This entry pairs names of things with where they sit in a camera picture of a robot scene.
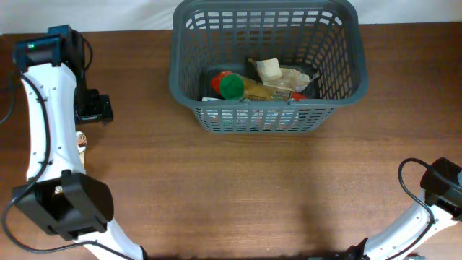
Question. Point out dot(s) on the grey plastic basket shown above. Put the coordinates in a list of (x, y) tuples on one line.
[(319, 36)]

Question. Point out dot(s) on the green lidded jar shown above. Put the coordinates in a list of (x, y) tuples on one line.
[(231, 87)]

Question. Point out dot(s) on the beige mushroom snack pouch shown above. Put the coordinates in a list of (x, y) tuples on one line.
[(285, 78)]

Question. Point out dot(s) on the beige bread bag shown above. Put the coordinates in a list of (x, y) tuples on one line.
[(81, 142)]

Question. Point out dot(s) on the red spaghetti packet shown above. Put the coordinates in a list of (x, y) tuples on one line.
[(257, 91)]

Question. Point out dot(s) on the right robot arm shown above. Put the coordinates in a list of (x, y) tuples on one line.
[(436, 208)]

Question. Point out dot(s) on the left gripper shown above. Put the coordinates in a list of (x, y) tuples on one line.
[(101, 108)]

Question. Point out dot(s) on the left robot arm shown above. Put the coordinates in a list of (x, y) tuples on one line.
[(59, 196)]

